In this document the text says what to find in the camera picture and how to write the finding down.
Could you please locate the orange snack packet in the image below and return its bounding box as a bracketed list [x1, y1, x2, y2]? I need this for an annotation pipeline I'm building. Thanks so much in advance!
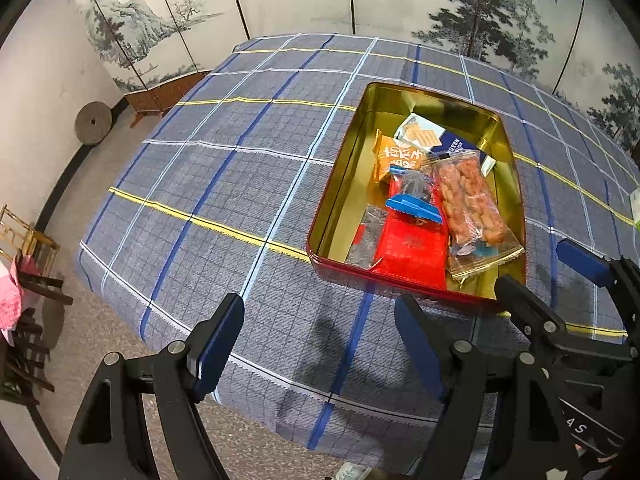
[372, 129, 436, 183]

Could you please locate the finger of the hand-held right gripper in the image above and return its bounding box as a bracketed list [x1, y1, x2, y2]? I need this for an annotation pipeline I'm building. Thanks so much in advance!
[492, 275, 628, 362]
[556, 238, 640, 321]

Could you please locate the clear fried dough twist bag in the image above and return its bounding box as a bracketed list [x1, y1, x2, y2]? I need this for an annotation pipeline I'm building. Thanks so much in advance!
[425, 149, 526, 281]

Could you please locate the bamboo chair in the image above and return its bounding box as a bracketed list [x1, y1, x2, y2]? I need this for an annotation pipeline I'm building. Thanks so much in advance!
[0, 204, 61, 271]

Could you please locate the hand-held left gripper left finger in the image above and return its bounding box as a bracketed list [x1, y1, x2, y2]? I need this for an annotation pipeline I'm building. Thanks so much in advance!
[57, 292, 246, 480]

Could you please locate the blue plaid tablecloth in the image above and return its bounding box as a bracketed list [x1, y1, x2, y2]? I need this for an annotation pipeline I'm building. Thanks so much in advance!
[75, 32, 640, 466]

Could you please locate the blue cracker packet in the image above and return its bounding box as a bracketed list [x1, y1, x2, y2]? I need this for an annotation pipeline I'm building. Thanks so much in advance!
[394, 113, 481, 161]

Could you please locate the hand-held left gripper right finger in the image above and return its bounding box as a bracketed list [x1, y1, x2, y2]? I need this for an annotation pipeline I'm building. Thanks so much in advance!
[394, 294, 586, 480]

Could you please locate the white green wrapper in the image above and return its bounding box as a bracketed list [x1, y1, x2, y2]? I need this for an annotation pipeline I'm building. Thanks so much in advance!
[335, 462, 373, 480]

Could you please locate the red snack packet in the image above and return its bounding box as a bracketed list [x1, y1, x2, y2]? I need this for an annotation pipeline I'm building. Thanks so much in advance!
[372, 180, 450, 291]

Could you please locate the pink cloth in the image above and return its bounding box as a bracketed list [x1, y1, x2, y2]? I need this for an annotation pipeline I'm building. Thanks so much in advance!
[0, 260, 26, 346]

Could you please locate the small dark blue-ended candy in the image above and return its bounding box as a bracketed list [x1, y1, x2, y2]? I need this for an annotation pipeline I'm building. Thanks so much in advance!
[385, 165, 446, 223]

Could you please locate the dark red gold tin box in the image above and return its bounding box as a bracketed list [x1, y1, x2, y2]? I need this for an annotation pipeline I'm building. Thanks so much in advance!
[306, 81, 527, 313]

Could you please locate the round stone millstone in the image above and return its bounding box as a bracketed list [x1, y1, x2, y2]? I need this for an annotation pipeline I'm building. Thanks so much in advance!
[75, 101, 112, 147]

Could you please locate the brown wooden bench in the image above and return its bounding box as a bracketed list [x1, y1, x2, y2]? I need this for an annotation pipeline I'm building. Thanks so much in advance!
[122, 71, 208, 128]

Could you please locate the dark slatted wooden chair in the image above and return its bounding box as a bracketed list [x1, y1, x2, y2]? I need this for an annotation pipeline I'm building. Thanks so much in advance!
[0, 255, 73, 406]

